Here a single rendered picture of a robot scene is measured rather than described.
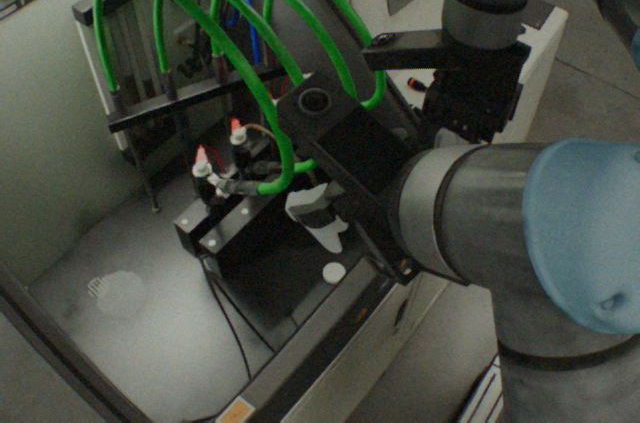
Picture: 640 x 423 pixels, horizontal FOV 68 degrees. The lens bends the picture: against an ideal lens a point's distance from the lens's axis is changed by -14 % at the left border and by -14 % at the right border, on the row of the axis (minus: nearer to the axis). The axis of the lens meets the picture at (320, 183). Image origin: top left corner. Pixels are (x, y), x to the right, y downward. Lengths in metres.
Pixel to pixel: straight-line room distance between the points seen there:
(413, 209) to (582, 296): 0.12
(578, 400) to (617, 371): 0.02
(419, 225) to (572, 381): 0.11
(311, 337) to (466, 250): 0.57
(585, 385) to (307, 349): 0.60
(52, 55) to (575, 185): 0.80
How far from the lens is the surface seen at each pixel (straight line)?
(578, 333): 0.23
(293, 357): 0.79
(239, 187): 0.72
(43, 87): 0.91
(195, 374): 0.93
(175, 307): 0.99
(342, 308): 0.82
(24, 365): 2.07
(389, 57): 0.56
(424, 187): 0.28
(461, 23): 0.48
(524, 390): 0.25
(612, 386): 0.25
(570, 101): 2.86
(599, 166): 0.20
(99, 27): 0.80
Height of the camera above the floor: 1.69
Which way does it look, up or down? 51 degrees down
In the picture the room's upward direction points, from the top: straight up
